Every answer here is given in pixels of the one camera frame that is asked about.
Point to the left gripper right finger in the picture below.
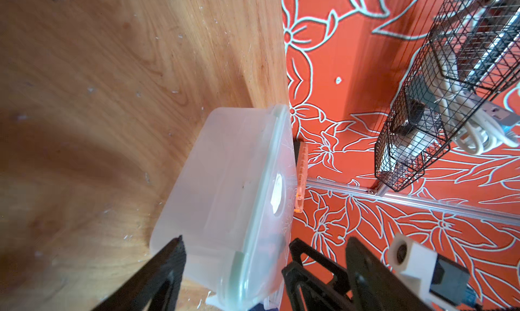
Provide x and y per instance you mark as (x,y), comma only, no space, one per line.
(373,285)

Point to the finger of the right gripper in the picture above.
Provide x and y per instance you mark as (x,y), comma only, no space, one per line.
(306,291)

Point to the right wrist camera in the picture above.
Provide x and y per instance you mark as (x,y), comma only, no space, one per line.
(435,279)

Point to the orange tool case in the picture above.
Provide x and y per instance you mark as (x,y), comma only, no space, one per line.
(301,157)

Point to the white power adapter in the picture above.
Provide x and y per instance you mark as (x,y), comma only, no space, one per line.
(413,135)

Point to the lunch box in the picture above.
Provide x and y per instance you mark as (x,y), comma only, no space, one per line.
(232,204)

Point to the black wire basket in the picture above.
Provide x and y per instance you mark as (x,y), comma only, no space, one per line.
(469,57)

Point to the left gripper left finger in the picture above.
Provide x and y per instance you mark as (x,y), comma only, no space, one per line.
(156,286)

